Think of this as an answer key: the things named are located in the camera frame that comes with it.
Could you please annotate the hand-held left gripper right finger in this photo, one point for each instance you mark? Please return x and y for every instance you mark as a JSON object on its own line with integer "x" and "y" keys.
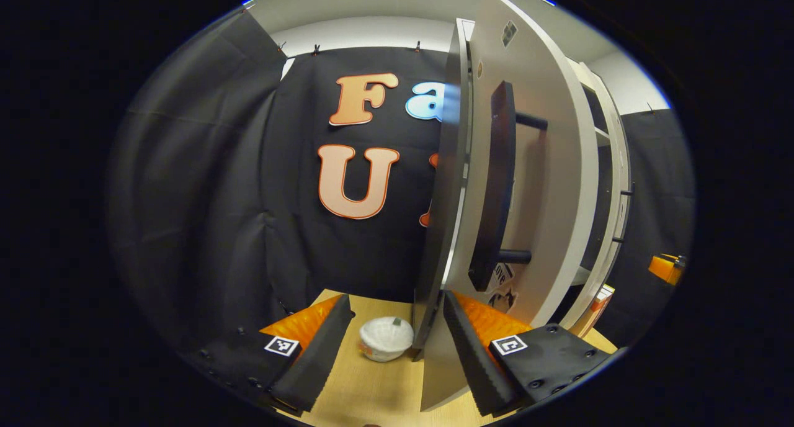
{"x": 471, "y": 359}

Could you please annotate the orange and white box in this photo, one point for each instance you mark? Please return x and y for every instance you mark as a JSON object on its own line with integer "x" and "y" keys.
{"x": 600, "y": 300}

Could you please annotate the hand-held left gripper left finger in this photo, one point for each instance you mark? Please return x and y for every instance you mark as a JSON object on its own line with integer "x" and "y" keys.
{"x": 319, "y": 352}

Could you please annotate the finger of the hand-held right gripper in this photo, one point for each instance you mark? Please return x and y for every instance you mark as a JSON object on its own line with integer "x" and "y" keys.
{"x": 664, "y": 269}

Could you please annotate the white round bowl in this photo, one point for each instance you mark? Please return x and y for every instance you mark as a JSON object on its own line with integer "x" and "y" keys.
{"x": 386, "y": 339}

